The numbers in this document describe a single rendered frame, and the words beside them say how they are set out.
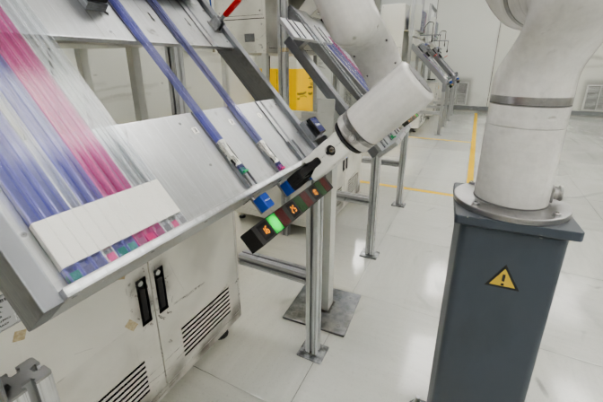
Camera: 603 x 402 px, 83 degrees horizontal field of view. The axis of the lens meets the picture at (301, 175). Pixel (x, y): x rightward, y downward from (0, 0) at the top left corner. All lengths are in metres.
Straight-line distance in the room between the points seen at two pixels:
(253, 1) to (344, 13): 1.36
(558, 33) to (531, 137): 0.15
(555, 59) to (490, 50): 7.59
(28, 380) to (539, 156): 0.74
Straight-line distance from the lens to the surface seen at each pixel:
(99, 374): 0.99
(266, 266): 1.18
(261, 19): 1.89
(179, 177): 0.59
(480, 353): 0.82
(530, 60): 0.64
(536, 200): 0.70
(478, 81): 8.23
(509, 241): 0.69
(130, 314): 0.97
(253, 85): 0.98
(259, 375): 1.27
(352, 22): 0.59
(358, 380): 1.27
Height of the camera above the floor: 0.95
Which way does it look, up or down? 18 degrees down
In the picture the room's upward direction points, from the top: straight up
